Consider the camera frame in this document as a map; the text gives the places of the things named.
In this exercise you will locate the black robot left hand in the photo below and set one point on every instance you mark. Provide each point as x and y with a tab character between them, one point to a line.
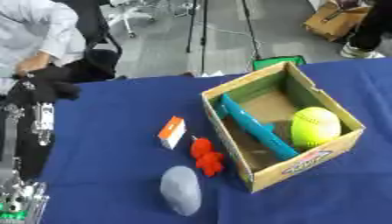
43	84

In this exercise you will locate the white and orange small box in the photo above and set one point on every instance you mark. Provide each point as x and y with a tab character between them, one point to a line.
172	131

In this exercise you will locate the teal rectangular box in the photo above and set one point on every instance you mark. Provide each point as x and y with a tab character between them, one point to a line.
258	128

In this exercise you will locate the tan cardboard box green inside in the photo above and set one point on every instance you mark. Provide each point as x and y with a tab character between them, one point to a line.
265	99

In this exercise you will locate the brown cardboard box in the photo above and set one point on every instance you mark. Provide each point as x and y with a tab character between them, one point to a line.
334	20

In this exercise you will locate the person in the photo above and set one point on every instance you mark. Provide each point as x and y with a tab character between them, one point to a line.
35	35

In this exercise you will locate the black office chair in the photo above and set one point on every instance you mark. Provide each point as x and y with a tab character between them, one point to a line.
97	55

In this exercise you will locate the white office chair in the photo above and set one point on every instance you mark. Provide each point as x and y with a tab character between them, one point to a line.
130	14

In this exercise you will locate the black tripod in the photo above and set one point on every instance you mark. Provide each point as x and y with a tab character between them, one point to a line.
204	32

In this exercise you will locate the grey oval stone toy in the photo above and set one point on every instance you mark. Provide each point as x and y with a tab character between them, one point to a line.
180	190

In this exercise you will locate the red soft toy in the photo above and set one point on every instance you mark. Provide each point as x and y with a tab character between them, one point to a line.
207	157

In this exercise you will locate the green bag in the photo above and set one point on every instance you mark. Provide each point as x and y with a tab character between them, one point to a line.
278	61

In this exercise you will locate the yellow-green softball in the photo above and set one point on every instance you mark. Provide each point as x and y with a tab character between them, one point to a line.
315	127

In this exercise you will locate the person's leg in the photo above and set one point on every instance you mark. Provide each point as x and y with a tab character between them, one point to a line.
370	29

